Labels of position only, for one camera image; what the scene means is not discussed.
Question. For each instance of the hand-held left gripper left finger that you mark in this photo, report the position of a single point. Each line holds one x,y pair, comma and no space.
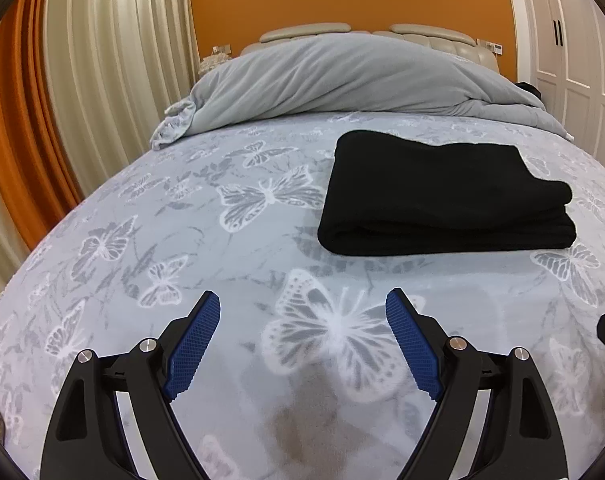
195,345

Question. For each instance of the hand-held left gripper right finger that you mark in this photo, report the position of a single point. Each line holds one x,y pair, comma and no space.
415,345

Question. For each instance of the black pants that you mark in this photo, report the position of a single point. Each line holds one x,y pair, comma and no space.
432,195

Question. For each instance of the butterfly print bed sheet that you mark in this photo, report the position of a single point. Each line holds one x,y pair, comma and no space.
182,220

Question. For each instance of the cream pleated curtain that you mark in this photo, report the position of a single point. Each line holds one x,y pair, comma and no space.
112,60
2,260

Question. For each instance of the dark cloth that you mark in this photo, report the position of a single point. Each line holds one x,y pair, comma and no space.
528,90

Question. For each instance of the grey duvet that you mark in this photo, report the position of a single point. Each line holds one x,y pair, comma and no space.
332,75

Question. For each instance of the white bedside ornament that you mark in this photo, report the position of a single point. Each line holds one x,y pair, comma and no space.
213,62

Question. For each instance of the white wardrobe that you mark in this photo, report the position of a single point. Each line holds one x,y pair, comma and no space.
572,35

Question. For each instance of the beige padded headboard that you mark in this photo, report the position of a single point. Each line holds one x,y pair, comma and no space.
307,30

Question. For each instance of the white wall socket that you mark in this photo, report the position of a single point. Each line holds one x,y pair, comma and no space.
221,49

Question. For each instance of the white wall switch panel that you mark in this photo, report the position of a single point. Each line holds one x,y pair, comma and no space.
491,46

